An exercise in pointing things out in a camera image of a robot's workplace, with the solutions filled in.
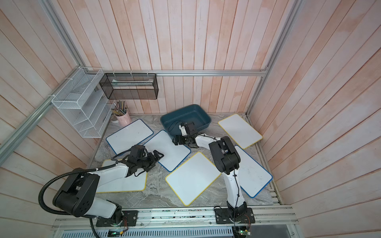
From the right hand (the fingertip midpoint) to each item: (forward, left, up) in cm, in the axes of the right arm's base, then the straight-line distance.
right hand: (177, 139), depth 103 cm
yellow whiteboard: (-26, -11, -3) cm, 29 cm away
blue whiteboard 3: (-25, -48, -4) cm, 54 cm away
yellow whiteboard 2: (-31, +25, 0) cm, 40 cm away
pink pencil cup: (+12, +40, +13) cm, 44 cm away
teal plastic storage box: (+27, -10, 0) cm, 29 cm away
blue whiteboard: (+5, +34, -1) cm, 34 cm away
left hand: (-18, +9, +2) cm, 20 cm away
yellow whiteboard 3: (+8, -48, -3) cm, 49 cm away
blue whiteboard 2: (-11, +2, -3) cm, 12 cm away
